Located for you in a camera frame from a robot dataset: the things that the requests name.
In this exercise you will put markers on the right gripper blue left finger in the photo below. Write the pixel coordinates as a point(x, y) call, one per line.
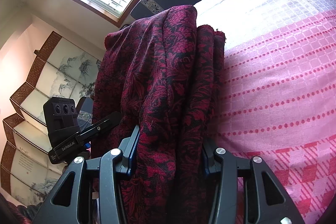
point(89, 190)

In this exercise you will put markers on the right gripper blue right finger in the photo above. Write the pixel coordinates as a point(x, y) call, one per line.
point(265, 198)

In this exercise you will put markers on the dark red floral sweater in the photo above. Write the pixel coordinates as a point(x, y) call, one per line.
point(163, 74)

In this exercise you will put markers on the painted folding screen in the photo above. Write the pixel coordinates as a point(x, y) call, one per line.
point(60, 81)

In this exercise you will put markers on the pink checked bed sheet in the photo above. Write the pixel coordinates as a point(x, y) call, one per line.
point(278, 96)

